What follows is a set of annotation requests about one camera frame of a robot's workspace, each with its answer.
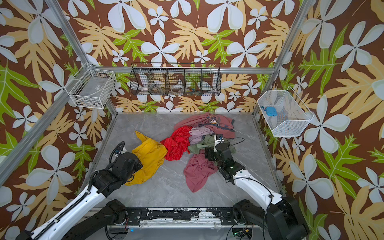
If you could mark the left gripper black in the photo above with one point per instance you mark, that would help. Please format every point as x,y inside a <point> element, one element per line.
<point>138,163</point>

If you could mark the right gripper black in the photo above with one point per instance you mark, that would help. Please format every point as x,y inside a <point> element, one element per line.
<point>212,154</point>

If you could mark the yellow cloth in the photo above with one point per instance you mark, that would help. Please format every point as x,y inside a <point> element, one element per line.
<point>152,155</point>

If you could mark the red cloth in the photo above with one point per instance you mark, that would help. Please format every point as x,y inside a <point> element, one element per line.
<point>177,143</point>

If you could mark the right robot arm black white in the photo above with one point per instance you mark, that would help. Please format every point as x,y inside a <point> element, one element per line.
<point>276,214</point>

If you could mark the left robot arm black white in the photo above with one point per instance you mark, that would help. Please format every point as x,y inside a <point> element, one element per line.
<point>68,223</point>

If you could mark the olive green cloth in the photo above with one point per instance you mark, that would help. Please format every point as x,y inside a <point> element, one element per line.
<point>207,142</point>

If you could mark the maroon cloth front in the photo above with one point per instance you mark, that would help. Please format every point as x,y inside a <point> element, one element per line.
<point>197,172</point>

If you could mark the mauve cloth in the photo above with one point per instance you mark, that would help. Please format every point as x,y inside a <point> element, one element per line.
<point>197,133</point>

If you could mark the dusty pink garment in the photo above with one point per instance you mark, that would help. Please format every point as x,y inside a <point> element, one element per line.
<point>219,124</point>

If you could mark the blue object in basket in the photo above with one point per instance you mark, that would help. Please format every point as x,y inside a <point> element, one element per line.
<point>270,111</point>

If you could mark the aluminium rear crossbar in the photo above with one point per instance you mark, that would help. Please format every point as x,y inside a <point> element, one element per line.
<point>224,70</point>

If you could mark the aluminium diagonal beam left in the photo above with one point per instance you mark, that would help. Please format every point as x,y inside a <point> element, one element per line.
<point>23,147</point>

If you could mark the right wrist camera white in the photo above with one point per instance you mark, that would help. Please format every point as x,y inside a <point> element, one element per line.
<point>219,139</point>

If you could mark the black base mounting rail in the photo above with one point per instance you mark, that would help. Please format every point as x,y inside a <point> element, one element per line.
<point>220,216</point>

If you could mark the white wire basket right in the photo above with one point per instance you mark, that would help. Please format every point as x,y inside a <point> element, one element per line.
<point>293,114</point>

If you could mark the white wire basket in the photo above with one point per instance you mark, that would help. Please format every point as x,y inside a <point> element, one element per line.
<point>293,114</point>
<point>92,88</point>

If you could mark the white wire basket left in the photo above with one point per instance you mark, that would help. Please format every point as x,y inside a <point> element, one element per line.
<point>92,88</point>

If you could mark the black wire basket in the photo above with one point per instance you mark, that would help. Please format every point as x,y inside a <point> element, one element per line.
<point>178,83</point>

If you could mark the aluminium frame post left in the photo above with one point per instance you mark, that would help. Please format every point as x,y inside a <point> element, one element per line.
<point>77,47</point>

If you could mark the aluminium frame post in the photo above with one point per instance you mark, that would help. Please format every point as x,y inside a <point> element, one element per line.
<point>293,33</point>
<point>77,47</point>

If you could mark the aluminium frame post right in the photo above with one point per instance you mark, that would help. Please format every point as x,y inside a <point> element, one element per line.
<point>293,33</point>

